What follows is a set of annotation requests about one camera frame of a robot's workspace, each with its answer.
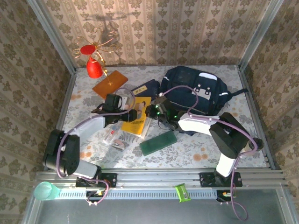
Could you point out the yellow illustrated book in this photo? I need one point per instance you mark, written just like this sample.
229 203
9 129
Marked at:
134 127

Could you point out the navy notebook with gold label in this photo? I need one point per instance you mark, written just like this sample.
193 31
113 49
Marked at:
150 87

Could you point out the green pencil case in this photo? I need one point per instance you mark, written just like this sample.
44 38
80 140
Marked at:
158 143

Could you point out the clear packet with red label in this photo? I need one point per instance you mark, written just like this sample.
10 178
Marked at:
109 135

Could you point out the navy blue student backpack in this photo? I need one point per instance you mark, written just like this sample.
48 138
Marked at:
187 79

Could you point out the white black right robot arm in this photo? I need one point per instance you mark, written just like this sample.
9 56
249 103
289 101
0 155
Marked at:
198 122

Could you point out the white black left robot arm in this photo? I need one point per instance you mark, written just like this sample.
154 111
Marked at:
91 123

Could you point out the floral patterned table cover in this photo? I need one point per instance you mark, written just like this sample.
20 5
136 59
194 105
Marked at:
187 158

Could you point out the green snack packet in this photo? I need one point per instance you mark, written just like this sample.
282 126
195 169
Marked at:
182 192

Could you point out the black round knob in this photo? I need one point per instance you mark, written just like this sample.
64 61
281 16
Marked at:
257 142

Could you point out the teal plastic cup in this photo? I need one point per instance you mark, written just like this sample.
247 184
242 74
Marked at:
44 190

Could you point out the aluminium table side rail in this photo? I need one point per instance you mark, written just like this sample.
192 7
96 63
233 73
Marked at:
247 88
67 98

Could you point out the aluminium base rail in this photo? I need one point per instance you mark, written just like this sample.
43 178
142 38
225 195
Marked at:
158 177

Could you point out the aluminium corner post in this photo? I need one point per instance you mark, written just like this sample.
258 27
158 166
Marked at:
259 32
53 37

